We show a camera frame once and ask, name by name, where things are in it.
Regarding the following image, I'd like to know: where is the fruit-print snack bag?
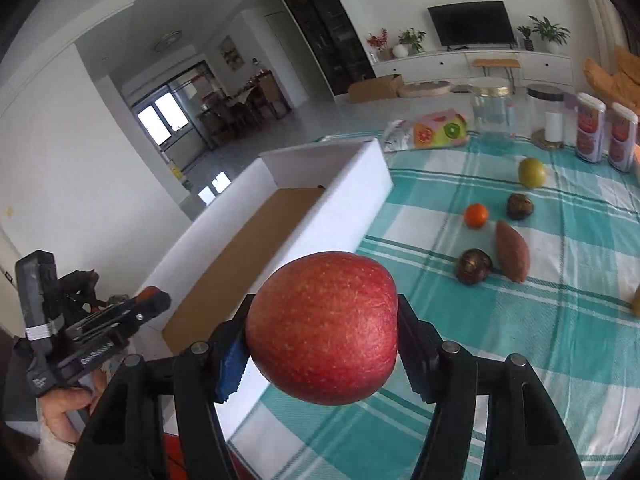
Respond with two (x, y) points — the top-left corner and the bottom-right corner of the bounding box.
(381, 108), (469, 153)

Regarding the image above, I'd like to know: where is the dark chestnut far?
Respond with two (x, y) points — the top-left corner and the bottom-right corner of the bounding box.
(506, 193), (535, 220)

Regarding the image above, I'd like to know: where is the white tv cabinet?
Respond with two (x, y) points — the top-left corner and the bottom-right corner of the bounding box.
(373, 50), (575, 91)

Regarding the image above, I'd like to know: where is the right red-label can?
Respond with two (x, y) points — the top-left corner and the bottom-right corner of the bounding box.
(608, 102), (639, 172)

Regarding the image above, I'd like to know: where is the glass jar black lid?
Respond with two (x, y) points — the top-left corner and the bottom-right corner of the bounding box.
(526, 84), (573, 151)

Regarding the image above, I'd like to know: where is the red stool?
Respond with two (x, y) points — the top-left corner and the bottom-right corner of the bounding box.
(163, 434), (258, 480)

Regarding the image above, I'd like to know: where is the red-label can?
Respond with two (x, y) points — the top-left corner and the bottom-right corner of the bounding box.
(608, 102), (639, 172)
(575, 92), (606, 164)

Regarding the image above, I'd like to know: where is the small wooden bench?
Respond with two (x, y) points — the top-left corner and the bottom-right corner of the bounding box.
(471, 58), (521, 80)

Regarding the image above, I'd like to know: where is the reddish-brown sweet potato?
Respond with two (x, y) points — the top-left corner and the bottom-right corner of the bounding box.
(496, 220), (530, 283)

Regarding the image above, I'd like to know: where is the orange beanbag chair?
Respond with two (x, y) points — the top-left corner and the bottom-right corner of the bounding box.
(582, 46), (640, 114)

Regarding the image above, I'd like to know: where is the red apple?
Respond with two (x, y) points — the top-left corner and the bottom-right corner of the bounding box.
(245, 252), (398, 405)

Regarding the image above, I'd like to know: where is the white box with cork floor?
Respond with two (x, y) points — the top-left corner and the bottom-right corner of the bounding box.
(130, 138), (393, 359)

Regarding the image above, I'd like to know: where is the potted plant right of tv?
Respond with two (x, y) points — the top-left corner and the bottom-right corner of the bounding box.
(529, 15), (570, 54)

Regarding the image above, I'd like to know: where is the dark chestnut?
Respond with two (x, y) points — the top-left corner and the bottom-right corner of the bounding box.
(456, 248), (494, 285)
(506, 193), (535, 220)

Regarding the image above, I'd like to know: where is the yellow-green apple far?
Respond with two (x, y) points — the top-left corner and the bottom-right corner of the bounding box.
(518, 157), (547, 188)

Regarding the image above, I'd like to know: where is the small orange tangerine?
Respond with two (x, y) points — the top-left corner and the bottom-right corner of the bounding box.
(463, 203), (489, 230)

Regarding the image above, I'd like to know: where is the dark chestnut near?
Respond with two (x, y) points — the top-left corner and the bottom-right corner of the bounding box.
(456, 248), (494, 285)

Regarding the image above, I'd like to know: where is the glass jar gold lid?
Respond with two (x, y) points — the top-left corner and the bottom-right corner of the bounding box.
(469, 76), (516, 136)

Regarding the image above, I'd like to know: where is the left hand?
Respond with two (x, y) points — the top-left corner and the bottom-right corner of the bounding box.
(39, 370), (107, 444)

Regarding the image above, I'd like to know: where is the left red-label can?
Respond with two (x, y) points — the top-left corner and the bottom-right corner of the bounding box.
(575, 92), (606, 164)

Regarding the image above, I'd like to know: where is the teal white checked tablecloth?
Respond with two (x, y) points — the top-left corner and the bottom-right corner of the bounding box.
(230, 136), (639, 479)

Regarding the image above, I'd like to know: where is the black television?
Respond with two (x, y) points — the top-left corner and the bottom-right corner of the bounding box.
(428, 1), (516, 49)

